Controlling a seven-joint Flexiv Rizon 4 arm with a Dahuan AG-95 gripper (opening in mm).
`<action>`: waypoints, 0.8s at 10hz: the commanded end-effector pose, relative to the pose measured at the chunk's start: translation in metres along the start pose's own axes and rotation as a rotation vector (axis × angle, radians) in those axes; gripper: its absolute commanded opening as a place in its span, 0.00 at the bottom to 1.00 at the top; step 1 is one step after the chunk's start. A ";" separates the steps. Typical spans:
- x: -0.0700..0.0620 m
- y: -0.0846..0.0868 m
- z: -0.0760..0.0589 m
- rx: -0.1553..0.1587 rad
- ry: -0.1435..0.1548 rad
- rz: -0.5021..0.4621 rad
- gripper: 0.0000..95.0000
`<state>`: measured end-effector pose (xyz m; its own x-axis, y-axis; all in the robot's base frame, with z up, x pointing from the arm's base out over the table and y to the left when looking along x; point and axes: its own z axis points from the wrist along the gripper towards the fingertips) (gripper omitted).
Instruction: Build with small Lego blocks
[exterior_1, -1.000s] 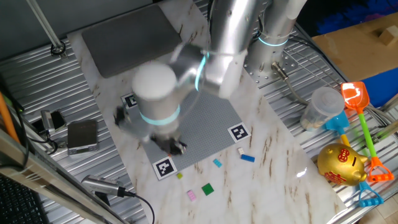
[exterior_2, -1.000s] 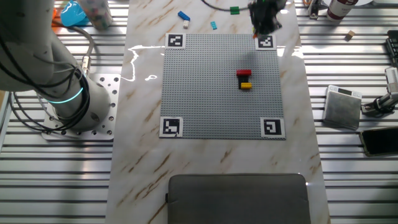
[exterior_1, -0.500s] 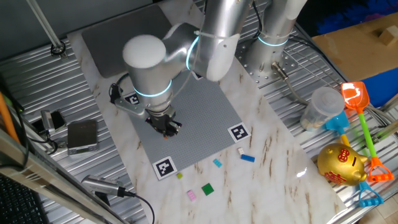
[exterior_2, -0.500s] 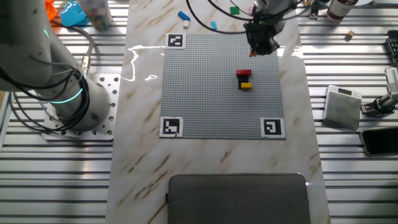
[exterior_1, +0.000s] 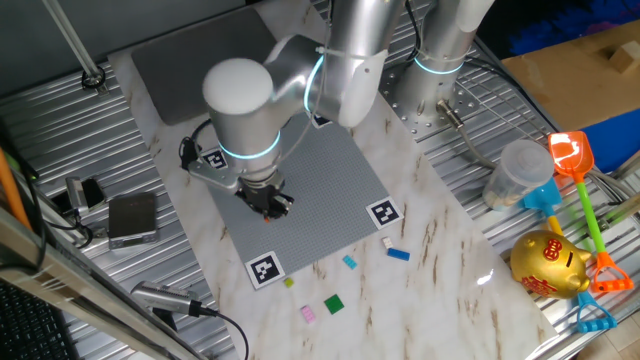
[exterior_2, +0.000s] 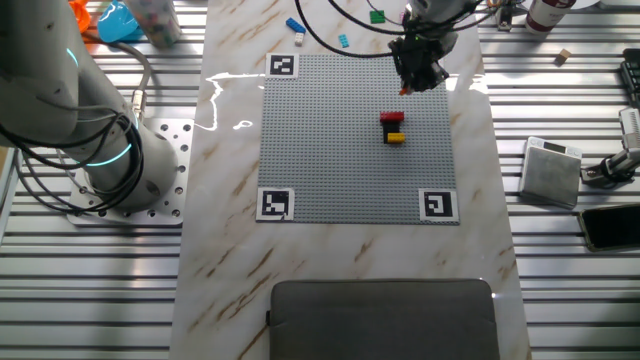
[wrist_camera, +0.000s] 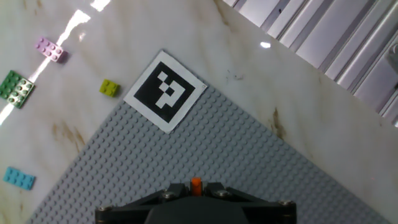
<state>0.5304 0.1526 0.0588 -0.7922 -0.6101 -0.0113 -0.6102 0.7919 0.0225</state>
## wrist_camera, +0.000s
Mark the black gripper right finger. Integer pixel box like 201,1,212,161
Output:
201,182,297,224

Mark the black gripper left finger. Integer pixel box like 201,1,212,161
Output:
94,182,192,224

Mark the orange Lego brick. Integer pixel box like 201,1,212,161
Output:
190,177,203,197

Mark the grey Lego baseplate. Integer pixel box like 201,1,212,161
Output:
26,83,393,224

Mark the cyan Lego brick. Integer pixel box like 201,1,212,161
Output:
2,166,37,191

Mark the small lime Lego brick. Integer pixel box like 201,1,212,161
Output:
98,78,121,98

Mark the green Lego plate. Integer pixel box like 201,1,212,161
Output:
0,70,36,110

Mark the pink Lego brick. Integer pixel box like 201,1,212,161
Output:
34,36,68,63

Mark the black white ArUco marker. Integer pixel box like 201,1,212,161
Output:
123,50,208,135

